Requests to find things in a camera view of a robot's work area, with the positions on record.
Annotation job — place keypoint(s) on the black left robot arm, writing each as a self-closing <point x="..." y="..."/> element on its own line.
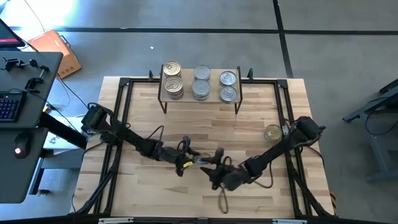
<point x="124" y="133"/>

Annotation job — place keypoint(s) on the blue pink-striped salmon can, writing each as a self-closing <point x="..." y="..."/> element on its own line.
<point x="172" y="69"/>

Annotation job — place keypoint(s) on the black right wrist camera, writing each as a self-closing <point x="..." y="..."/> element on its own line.
<point x="215" y="185"/>

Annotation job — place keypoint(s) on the black desk support beam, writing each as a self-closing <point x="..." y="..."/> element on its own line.
<point x="62" y="130"/>

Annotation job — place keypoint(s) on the black desk clamp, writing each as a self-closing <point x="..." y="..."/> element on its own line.
<point x="31" y="83"/>
<point x="9" y="63"/>

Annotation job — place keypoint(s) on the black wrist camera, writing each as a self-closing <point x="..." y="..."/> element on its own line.
<point x="179" y="171"/>
<point x="215" y="185"/>

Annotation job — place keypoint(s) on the black keyboard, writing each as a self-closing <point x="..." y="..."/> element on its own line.
<point x="11" y="107"/>

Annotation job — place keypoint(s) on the gold-lidded seafood can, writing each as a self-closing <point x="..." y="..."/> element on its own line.
<point x="173" y="86"/>
<point x="273" y="132"/>

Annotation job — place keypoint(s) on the black desk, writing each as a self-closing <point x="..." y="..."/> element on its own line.
<point x="31" y="81"/>

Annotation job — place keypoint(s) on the plain silver-lidded seafood can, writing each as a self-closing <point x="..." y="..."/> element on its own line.
<point x="202" y="73"/>

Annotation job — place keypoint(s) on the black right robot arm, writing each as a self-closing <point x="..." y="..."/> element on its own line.
<point x="280" y="149"/>

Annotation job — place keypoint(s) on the pull-tab blue-labelled seafood can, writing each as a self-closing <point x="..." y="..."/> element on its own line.
<point x="228" y="94"/>

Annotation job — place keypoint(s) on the silver table bracket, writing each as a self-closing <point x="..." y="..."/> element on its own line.
<point x="115" y="221"/>
<point x="289" y="221"/>

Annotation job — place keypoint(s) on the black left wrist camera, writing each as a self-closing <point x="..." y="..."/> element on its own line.
<point x="179" y="171"/>

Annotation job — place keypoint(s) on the dark computer screen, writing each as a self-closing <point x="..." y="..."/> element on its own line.
<point x="7" y="35"/>

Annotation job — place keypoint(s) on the orange case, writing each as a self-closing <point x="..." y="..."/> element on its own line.
<point x="56" y="53"/>

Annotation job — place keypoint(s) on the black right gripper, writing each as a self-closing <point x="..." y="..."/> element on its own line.
<point x="233" y="178"/>

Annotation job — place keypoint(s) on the black metal table frame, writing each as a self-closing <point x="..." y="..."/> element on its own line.
<point x="140" y="81"/>

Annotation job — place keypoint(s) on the black table-edge clamp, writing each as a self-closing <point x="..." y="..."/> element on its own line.
<point x="151" y="76"/>
<point x="250" y="75"/>

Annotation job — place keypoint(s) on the black computer mouse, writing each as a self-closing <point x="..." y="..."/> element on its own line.
<point x="22" y="146"/>

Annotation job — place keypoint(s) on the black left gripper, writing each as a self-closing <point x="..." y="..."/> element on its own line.
<point x="172" y="155"/>

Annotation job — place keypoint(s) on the wooden shelf black metal legs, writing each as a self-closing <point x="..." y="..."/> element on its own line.
<point x="214" y="99"/>

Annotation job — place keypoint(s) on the white paper sheet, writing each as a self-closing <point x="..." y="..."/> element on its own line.
<point x="59" y="143"/>

